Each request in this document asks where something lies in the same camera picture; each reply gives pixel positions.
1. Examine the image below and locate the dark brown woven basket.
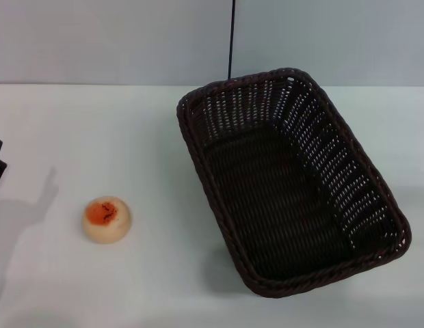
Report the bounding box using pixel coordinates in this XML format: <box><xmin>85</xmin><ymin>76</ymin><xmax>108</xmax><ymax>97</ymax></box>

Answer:
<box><xmin>176</xmin><ymin>67</ymin><xmax>412</xmax><ymax>299</ymax></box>

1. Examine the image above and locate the bun with orange top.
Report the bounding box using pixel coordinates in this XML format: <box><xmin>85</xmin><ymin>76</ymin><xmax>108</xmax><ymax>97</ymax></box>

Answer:
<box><xmin>81</xmin><ymin>195</ymin><xmax>133</xmax><ymax>245</ymax></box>

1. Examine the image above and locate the black vertical wall strip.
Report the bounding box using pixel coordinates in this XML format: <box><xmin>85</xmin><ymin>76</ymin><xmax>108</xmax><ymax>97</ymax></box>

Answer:
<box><xmin>226</xmin><ymin>0</ymin><xmax>237</xmax><ymax>80</ymax></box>

